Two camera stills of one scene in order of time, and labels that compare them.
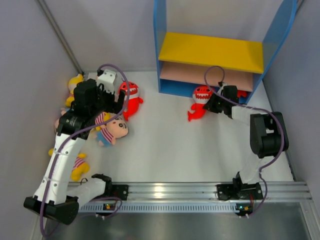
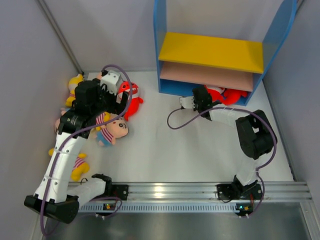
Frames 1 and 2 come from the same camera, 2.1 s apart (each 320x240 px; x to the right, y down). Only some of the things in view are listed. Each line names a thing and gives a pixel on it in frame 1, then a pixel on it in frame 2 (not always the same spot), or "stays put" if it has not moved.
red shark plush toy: (134, 101) stays put
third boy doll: (63, 111) stays put
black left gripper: (113, 107) stays put
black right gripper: (210, 105) → (195, 108)
